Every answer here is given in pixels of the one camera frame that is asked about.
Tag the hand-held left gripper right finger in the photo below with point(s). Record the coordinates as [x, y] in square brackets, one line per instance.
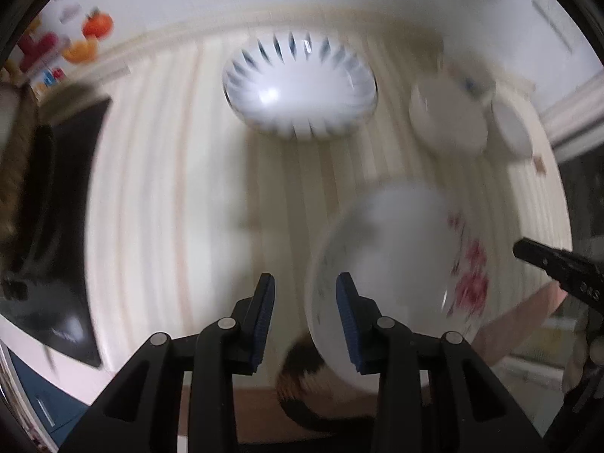
[347, 321]

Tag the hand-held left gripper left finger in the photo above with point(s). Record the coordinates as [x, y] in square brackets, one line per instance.
[264, 321]

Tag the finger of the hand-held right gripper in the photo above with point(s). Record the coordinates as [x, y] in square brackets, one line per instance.
[552, 259]

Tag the white bowl with red flowers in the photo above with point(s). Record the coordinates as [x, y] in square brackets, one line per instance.
[391, 264]

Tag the small white bowl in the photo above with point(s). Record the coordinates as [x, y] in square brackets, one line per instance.
[512, 130]

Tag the large white plate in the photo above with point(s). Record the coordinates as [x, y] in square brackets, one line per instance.
[448, 118]

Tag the blue leaf pattern plate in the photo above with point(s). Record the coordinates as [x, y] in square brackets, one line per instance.
[297, 85]

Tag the small brown sticker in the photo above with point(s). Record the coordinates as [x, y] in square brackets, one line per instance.
[539, 166]

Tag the pastel striped tablecloth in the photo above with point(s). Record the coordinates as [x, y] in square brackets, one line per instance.
[188, 198]

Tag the blue cabinet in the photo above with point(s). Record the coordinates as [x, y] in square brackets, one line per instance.
[42, 401]

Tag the black induction cooktop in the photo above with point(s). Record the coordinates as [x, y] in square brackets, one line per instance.
[61, 198]

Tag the brown woven object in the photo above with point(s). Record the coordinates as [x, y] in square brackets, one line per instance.
[16, 160]

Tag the white door frame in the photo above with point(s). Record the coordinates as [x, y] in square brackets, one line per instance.
[573, 104]

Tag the fruit wall poster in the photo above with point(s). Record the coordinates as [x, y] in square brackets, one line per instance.
[71, 23]

